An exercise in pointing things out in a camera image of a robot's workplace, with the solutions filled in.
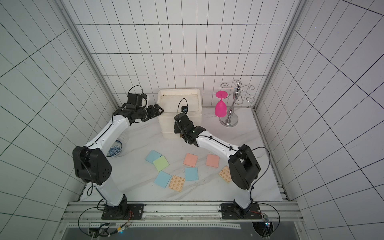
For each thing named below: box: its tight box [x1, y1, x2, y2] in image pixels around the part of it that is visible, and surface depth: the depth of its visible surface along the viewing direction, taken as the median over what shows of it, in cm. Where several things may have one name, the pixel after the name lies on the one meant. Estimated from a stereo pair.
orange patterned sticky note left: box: [168, 174, 186, 192], surface depth 83 cm
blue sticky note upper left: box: [144, 150, 162, 163], surface depth 95 cm
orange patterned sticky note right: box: [218, 165, 232, 183], surface depth 87 cm
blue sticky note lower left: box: [154, 170, 172, 189], surface depth 85 cm
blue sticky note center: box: [185, 167, 199, 181], surface depth 87 cm
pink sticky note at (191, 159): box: [183, 153, 199, 168], surface depth 93 cm
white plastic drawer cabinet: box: [157, 88, 202, 139], surface depth 94 cm
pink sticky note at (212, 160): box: [205, 154, 220, 168], surface depth 92 cm
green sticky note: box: [153, 155, 170, 172], surface depth 91 cm
